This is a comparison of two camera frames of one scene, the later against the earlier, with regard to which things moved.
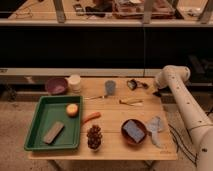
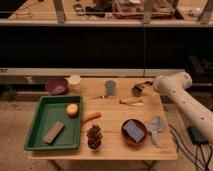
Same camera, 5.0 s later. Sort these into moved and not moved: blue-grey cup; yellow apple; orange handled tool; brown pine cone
Moved: orange handled tool
Not moved: yellow apple; blue-grey cup; brown pine cone
